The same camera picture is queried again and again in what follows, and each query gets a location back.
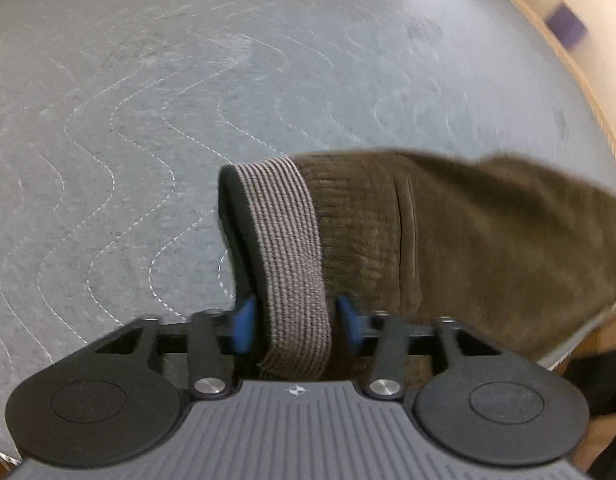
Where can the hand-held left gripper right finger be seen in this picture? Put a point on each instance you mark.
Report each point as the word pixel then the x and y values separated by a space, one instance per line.
pixel 346 321

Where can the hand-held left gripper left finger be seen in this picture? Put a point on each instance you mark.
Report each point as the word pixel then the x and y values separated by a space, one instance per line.
pixel 244 325

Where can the grey quilted mattress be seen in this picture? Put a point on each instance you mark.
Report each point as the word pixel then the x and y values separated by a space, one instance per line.
pixel 138 135

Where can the purple box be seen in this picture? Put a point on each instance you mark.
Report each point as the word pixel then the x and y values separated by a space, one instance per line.
pixel 567 24

